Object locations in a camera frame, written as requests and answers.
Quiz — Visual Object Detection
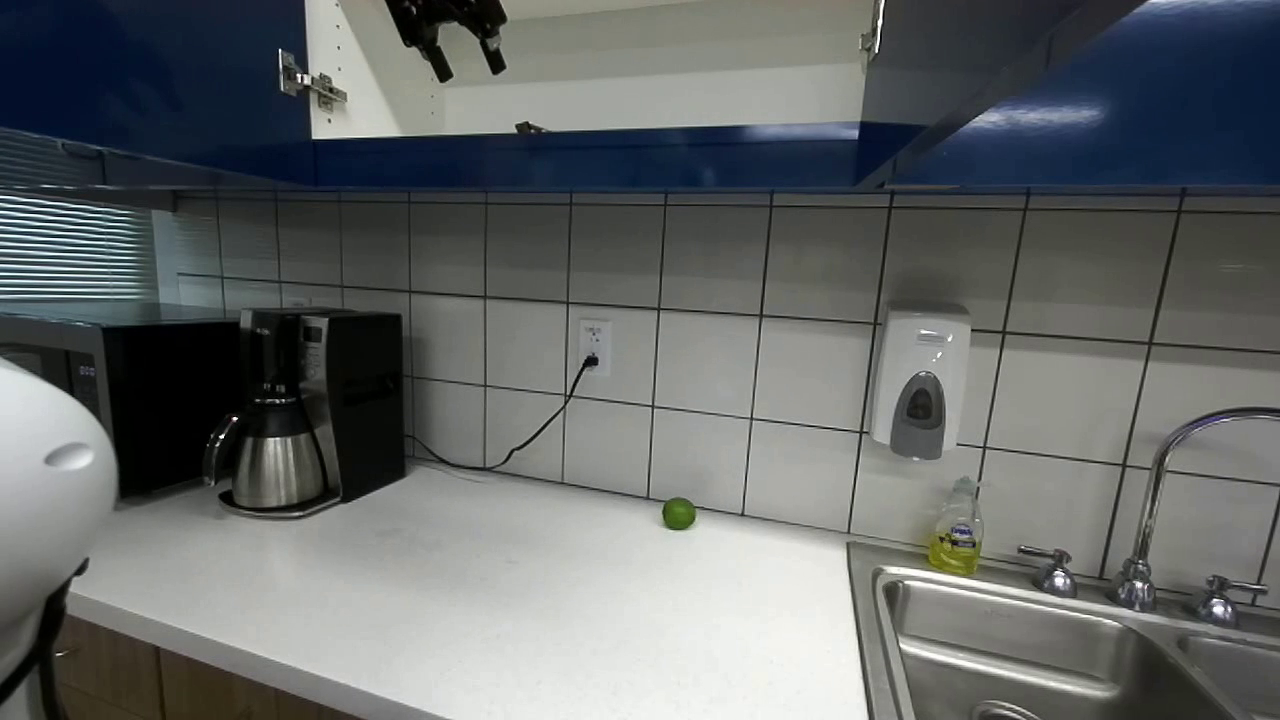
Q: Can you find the metal cupboard hinge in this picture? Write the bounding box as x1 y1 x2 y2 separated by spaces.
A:
856 0 893 55
271 42 352 111

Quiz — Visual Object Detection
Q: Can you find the steel coffee carafe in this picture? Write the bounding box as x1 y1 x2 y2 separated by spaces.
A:
200 383 334 517

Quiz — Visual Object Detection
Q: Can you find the white wall soap dispenser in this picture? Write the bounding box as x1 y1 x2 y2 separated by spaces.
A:
873 306 976 463

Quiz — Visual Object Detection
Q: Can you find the steel black coffee maker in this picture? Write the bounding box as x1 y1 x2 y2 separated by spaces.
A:
216 306 407 519

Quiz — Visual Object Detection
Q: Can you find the yellow dish soap bottle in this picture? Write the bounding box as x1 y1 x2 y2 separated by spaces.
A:
925 477 987 581

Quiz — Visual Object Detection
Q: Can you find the wooden base cabinet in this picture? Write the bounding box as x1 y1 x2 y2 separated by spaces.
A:
48 610 356 720

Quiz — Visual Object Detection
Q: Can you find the stainless steel double sink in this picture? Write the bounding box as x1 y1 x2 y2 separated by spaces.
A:
843 537 1280 720

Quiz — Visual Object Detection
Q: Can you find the blue cupboard door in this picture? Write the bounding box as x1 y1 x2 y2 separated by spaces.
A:
0 0 315 184
856 0 1280 192

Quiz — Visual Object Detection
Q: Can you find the black power cable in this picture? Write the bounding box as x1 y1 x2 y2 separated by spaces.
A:
403 351 606 477

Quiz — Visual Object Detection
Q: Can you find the black steel microwave oven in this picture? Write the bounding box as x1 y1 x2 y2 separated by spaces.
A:
0 312 252 503

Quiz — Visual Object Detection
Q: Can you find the white wall outlet with plug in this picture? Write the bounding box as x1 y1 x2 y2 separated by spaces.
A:
569 312 620 393

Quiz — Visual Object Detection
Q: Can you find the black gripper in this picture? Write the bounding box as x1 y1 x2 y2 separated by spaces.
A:
381 0 512 86

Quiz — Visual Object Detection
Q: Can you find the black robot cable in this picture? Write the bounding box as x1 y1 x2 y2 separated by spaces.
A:
0 557 92 710

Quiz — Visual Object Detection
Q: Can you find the open white cupboard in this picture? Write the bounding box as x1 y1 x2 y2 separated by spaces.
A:
304 0 893 192

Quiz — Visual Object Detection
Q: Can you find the chrome kitchen faucet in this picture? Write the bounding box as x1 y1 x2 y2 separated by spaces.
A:
1015 405 1280 630

